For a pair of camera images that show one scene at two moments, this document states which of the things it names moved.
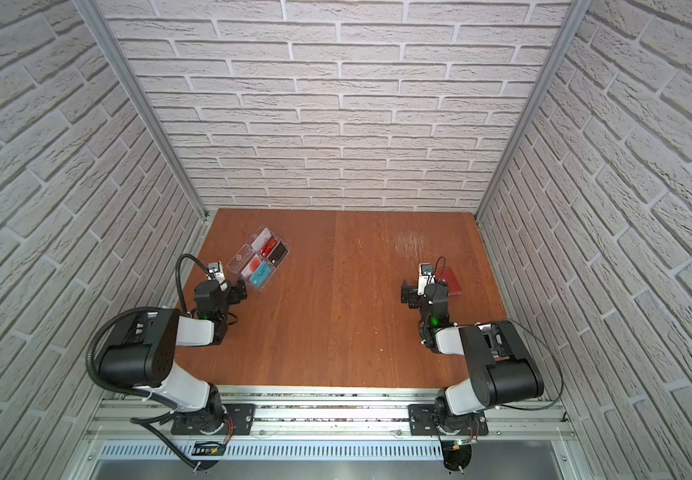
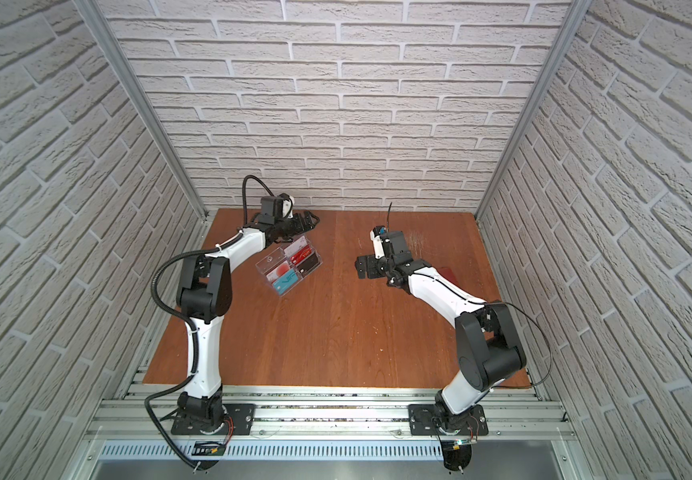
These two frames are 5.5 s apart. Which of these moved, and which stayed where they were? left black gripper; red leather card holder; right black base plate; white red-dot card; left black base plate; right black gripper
Moved: left black gripper; right black gripper; white red-dot card
Stayed: right black base plate; red leather card holder; left black base plate
